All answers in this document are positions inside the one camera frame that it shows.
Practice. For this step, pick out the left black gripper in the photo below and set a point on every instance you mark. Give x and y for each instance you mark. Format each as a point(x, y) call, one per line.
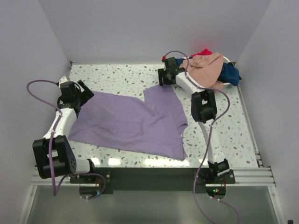
point(86, 94)

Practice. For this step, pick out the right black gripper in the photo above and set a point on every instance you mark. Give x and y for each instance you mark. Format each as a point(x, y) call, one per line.
point(161, 73)

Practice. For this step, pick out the lavender t shirt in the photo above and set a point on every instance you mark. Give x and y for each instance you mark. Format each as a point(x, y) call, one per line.
point(154, 125)

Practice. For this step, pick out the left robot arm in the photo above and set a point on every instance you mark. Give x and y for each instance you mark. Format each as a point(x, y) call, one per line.
point(53, 150)

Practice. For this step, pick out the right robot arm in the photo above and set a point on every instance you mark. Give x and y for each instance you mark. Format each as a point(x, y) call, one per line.
point(203, 111)

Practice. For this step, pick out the peach pink t shirt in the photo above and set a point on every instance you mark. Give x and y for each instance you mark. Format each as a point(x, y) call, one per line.
point(205, 70)

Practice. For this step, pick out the red t shirt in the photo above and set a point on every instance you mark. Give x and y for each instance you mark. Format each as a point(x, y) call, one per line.
point(204, 52)

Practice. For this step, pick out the white laundry basket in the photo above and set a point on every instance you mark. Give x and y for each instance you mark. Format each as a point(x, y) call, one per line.
point(225, 70)

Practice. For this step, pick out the navy blue t shirt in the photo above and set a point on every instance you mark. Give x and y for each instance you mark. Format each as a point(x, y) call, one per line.
point(231, 73)

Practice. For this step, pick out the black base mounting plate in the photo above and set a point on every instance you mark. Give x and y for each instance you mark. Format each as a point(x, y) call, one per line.
point(148, 179)

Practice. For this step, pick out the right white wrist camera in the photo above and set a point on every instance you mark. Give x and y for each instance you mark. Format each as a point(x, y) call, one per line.
point(164, 58)

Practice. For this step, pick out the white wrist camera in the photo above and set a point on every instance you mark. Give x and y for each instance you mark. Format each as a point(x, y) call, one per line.
point(62, 80)
point(164, 58)

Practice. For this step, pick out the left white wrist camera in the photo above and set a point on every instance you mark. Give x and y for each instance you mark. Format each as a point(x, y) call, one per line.
point(62, 80)

